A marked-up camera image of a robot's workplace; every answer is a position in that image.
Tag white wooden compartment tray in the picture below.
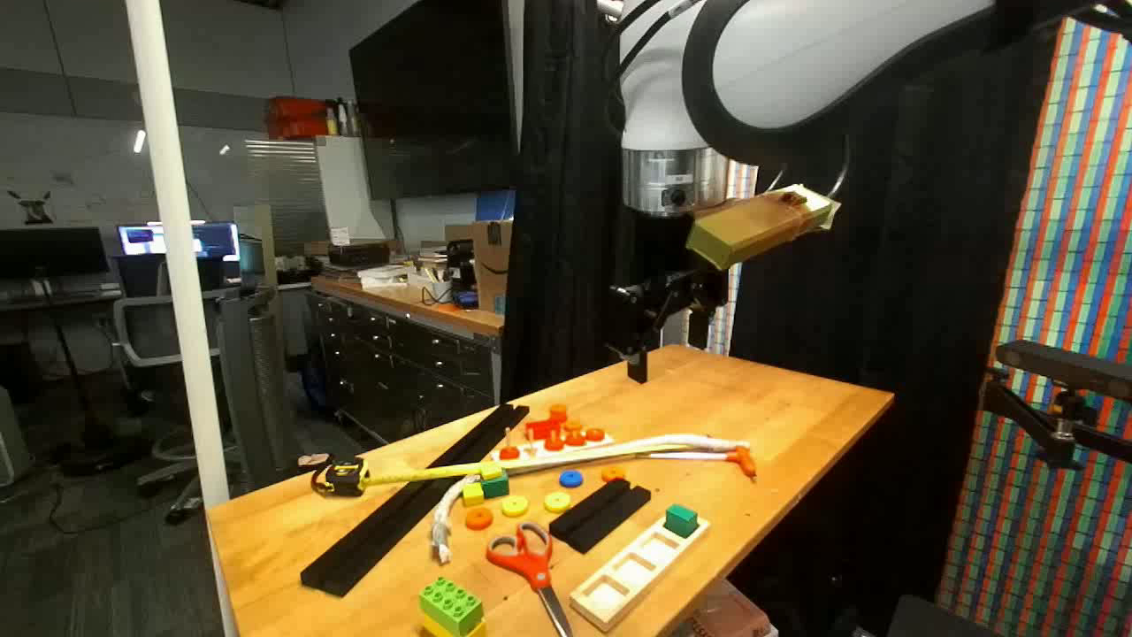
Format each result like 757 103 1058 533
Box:
567 508 713 635

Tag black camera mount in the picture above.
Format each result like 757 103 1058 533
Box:
975 336 1132 475

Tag black curtain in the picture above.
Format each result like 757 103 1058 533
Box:
725 27 1047 615
502 0 680 402

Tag white cabinet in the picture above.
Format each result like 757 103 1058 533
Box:
245 131 396 256

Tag dark drawer workbench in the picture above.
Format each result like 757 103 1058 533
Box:
309 271 509 451

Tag white braided rope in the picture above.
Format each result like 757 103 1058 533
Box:
423 432 757 566

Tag long black rail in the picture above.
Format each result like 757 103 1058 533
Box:
297 400 535 600

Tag black wall screen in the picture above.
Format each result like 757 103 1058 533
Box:
346 0 520 204

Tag orange handled scissors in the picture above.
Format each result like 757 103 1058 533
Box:
481 521 575 637

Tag dark computer monitor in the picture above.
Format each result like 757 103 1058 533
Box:
0 224 113 287

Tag yellow lego brick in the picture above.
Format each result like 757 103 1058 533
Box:
416 612 489 637

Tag small green cube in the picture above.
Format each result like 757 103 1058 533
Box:
662 503 704 541

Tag yellow tape measure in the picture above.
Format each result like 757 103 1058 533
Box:
309 436 665 503

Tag lit computer monitor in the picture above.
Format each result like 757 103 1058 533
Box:
113 219 246 265

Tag green lego brick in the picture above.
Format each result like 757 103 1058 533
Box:
416 572 489 637

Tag striped background panel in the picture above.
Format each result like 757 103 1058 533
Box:
704 155 764 361

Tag white vertical pole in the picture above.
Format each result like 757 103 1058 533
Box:
119 0 239 637

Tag short black rail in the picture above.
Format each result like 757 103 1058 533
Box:
544 475 655 557

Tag grey office chair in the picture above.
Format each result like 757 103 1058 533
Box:
108 290 230 527

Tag red storage box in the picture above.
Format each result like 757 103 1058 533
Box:
263 96 336 145

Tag orange toy pieces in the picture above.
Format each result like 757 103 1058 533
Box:
500 421 613 466

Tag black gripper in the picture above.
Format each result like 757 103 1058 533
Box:
603 211 725 388

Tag tan wrist camera box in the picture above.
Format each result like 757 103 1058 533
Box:
682 182 845 276

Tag cardboard box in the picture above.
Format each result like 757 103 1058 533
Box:
443 219 515 320

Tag colourful woven panel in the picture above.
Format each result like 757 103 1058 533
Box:
935 9 1132 637

